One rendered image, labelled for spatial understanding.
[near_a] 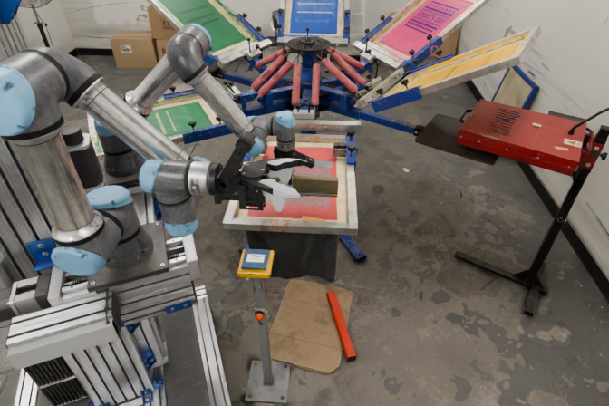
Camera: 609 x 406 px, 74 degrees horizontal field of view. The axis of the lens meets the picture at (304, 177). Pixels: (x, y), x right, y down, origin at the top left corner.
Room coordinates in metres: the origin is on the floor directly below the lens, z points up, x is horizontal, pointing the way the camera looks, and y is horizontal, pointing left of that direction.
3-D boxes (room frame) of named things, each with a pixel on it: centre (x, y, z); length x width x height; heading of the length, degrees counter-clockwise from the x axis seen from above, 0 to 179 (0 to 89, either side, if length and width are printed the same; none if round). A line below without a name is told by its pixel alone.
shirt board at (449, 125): (2.33, -0.59, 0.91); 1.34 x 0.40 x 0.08; 56
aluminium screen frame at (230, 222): (1.65, 0.04, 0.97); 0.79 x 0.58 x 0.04; 176
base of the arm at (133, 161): (1.33, 0.72, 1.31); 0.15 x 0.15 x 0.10
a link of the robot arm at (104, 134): (1.33, 0.72, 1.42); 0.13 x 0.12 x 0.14; 175
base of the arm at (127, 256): (0.86, 0.55, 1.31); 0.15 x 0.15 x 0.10
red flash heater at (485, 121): (1.92, -1.21, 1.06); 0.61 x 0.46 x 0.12; 56
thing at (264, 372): (1.10, 0.19, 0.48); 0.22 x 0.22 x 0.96; 86
